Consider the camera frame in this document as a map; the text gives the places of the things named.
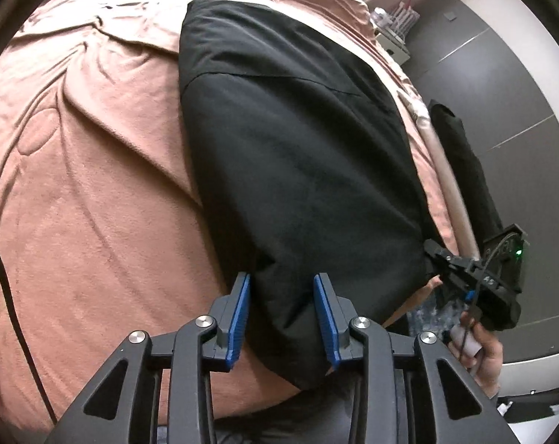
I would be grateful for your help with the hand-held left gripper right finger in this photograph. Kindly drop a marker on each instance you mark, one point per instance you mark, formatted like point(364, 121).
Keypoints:
point(328, 323)

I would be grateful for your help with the dark cloth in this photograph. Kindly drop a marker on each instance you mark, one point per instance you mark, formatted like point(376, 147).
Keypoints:
point(464, 171)

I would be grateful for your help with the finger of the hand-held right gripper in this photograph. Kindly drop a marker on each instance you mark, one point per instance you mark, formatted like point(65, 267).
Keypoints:
point(452, 283)
point(441, 250)

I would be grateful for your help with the person's right hand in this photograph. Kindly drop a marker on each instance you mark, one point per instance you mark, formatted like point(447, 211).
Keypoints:
point(489, 360)

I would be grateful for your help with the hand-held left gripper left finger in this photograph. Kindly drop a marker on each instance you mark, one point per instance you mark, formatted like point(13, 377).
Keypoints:
point(240, 319)

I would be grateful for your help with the salmon pink bed sheet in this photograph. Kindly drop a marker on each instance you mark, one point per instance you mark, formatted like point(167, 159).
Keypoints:
point(99, 194)

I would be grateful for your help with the white shelf with bottles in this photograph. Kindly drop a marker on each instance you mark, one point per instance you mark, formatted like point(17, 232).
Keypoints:
point(395, 27)

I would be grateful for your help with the black shirt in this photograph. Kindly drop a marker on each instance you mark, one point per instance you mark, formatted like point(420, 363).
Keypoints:
point(284, 148)

